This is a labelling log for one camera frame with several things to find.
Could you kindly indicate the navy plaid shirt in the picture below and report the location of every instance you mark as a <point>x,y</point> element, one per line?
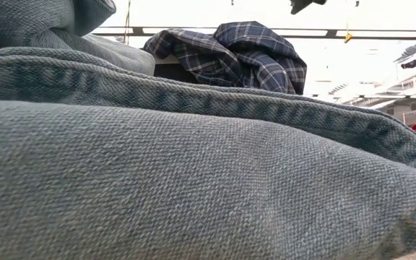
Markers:
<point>237,54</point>

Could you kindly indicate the light blue denim shirt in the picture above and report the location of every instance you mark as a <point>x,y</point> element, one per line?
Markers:
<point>193,180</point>

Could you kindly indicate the yellow hanging connector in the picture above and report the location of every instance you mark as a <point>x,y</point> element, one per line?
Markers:
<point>347,37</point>

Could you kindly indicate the black ceiling-mounted device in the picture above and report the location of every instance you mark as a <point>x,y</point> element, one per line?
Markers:
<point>408,64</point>

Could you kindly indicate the navy white striped fabric basket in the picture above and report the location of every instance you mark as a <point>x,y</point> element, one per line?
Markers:
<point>172,74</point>

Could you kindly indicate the black overhead frame beam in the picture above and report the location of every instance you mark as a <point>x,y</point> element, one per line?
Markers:
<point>332,33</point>

